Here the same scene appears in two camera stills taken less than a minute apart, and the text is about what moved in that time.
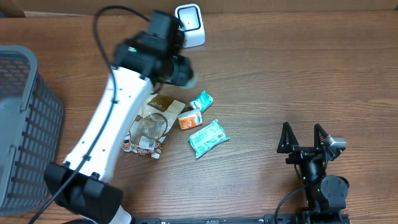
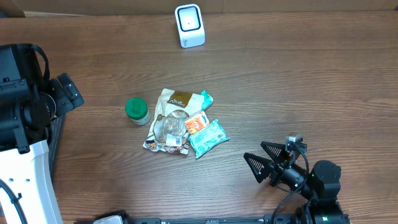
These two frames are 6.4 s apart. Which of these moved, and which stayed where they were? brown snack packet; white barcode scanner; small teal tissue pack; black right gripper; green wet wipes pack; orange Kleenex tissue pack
Moved: black right gripper; orange Kleenex tissue pack; brown snack packet
Stayed: white barcode scanner; green wet wipes pack; small teal tissue pack
